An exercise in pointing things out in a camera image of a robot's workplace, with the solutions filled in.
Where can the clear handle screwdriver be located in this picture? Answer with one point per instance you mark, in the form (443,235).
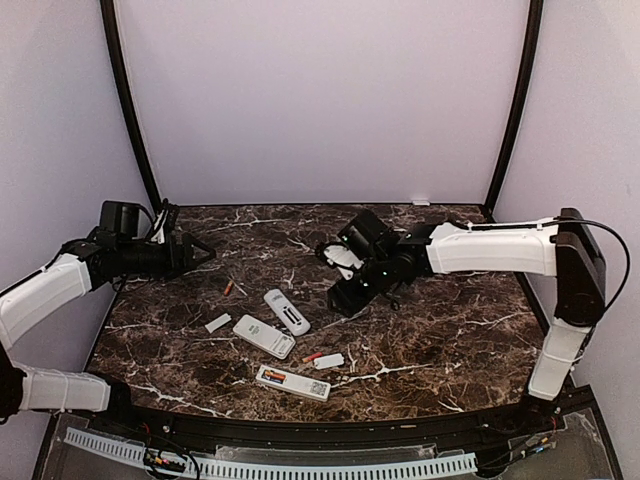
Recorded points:
(336,322)

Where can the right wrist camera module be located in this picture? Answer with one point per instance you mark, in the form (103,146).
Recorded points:
(337,256)

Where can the white remote with green buttons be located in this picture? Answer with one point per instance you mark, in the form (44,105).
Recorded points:
(264,337)

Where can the white remote with compartment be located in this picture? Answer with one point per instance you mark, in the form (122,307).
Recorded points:
(287,313)

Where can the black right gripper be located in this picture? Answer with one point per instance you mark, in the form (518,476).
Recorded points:
(349,303)

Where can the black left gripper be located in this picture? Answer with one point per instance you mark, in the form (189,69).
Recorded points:
(178,263)

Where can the slim white remote control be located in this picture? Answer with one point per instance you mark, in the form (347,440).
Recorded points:
(296,384)

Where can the white slotted cable duct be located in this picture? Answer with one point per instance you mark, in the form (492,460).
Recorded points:
(253,463)

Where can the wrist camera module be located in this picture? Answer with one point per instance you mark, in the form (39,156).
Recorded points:
(164,224)
(337,256)

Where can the white battery cover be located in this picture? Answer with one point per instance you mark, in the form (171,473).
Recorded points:
(328,361)

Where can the black right frame post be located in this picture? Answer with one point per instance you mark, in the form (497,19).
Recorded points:
(517,107)

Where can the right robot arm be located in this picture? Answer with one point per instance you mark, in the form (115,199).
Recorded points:
(375,260)

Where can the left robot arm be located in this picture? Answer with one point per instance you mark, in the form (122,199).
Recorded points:
(112,252)

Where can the white slim remote cover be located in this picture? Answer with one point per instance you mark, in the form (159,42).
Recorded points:
(218,322)

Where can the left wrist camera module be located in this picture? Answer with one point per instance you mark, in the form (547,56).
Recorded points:
(164,224)

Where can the black front rail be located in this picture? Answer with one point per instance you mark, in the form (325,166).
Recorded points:
(480,430)

